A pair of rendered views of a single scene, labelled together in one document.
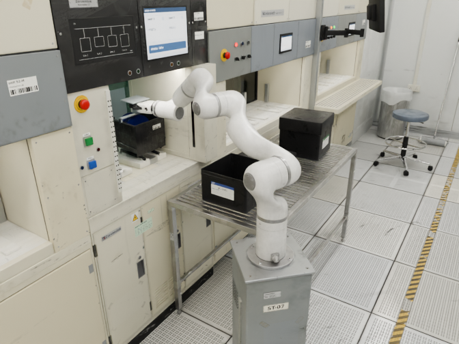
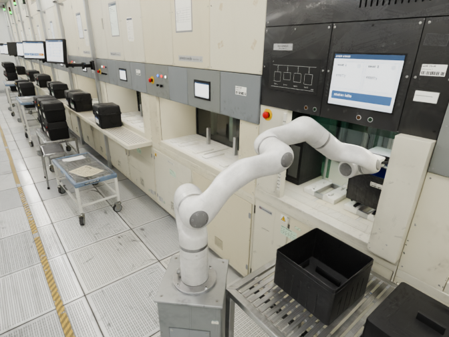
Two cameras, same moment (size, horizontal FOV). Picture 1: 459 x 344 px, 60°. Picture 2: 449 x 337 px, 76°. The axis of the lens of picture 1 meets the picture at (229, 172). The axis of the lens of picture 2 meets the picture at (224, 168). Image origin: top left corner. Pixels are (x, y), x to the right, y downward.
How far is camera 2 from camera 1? 2.04 m
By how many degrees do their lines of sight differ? 95
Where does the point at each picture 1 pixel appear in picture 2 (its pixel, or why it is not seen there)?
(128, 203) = (281, 203)
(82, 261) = (246, 206)
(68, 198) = not seen: hidden behind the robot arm
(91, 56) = (278, 85)
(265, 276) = (170, 266)
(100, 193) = (265, 178)
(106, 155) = not seen: hidden behind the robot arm
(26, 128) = (237, 113)
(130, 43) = (312, 83)
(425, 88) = not seen: outside the picture
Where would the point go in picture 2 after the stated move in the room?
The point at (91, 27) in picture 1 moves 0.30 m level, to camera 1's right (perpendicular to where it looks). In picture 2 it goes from (284, 65) to (275, 68)
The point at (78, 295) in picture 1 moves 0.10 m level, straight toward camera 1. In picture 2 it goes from (240, 221) to (227, 222)
